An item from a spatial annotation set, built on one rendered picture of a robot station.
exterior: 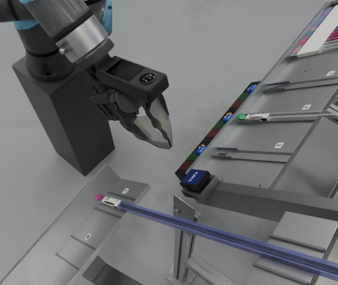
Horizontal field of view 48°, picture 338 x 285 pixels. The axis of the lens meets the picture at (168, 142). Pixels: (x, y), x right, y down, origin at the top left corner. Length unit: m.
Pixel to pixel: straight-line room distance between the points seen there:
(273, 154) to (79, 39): 0.39
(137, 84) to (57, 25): 0.15
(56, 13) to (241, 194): 0.41
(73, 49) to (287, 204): 0.40
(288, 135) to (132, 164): 0.98
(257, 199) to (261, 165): 0.09
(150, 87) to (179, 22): 1.62
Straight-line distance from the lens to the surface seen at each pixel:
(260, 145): 0.77
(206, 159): 0.81
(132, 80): 0.57
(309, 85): 0.87
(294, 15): 2.30
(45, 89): 1.19
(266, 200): 0.63
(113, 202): 0.73
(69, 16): 0.60
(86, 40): 0.60
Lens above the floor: 1.44
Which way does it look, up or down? 59 degrees down
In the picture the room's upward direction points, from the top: straight up
